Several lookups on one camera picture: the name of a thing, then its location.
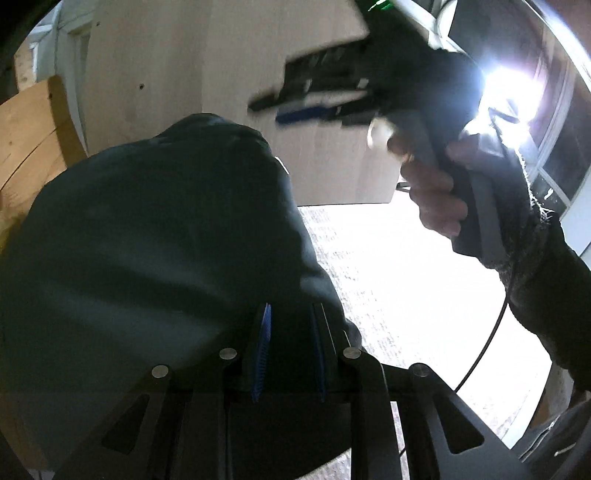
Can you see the light wooden board panel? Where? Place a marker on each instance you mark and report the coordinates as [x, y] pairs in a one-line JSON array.
[[151, 63]]

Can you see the pine wooden headboard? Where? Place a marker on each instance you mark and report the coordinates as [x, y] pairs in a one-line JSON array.
[[38, 142]]

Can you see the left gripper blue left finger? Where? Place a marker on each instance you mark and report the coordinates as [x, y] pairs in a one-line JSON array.
[[177, 424]]

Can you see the person right forearm dark sleeve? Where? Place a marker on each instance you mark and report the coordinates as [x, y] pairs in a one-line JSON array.
[[549, 284]]

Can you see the bright ring light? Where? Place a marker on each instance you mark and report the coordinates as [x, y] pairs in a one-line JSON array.
[[511, 100]]

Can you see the black jacket with zipper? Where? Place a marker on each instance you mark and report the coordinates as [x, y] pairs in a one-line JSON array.
[[560, 447]]

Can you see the plaid pink table cloth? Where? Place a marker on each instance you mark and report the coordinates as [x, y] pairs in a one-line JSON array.
[[415, 300]]

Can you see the dark grey trousers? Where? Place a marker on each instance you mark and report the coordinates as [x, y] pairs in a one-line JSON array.
[[156, 252]]

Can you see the person right hand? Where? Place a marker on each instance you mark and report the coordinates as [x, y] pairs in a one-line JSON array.
[[430, 187]]

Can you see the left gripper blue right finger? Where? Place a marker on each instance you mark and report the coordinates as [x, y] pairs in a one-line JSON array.
[[407, 423]]

